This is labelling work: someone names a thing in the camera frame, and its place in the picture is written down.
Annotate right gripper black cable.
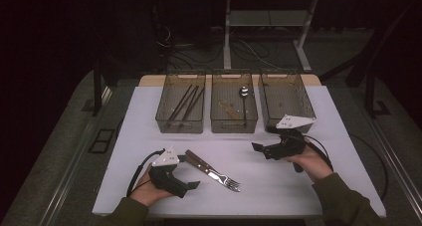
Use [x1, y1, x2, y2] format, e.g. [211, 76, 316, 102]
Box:
[303, 135, 334, 172]

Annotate metal floor rail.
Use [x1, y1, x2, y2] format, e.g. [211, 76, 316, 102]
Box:
[38, 86, 113, 226]
[354, 96, 422, 217]

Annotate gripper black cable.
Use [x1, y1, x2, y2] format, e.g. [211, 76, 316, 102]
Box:
[126, 148, 166, 198]
[303, 135, 334, 172]

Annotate thin black cable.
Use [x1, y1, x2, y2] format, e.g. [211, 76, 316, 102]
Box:
[349, 132, 389, 200]

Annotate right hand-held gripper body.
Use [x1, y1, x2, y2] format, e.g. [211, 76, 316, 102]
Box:
[263, 114, 317, 173]

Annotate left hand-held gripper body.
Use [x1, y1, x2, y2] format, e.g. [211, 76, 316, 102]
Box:
[148, 145, 189, 199]

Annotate smoky clear plastic bin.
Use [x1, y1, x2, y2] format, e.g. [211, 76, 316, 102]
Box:
[154, 72, 207, 134]
[210, 70, 259, 134]
[258, 70, 317, 133]

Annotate wooden spoon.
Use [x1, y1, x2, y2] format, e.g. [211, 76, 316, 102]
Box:
[218, 100, 242, 120]

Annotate white metal desk frame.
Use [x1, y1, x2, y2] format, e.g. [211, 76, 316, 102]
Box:
[211, 0, 367, 74]

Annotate person's right hand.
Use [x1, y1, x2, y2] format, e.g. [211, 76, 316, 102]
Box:
[286, 142, 333, 183]

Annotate metal spoon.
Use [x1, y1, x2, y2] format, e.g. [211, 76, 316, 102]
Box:
[239, 86, 250, 122]

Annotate wooden-handled metal fork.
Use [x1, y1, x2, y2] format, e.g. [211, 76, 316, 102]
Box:
[185, 148, 241, 190]
[184, 155, 241, 193]

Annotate person's left hand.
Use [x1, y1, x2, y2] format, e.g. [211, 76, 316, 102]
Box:
[129, 170, 175, 208]

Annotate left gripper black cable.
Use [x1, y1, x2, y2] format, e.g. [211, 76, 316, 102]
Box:
[126, 148, 166, 198]

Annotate black metal stand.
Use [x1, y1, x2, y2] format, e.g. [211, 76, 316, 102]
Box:
[319, 0, 422, 119]
[93, 53, 115, 117]

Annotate bundle of floor cables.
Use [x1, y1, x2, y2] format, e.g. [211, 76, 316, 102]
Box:
[155, 23, 283, 71]

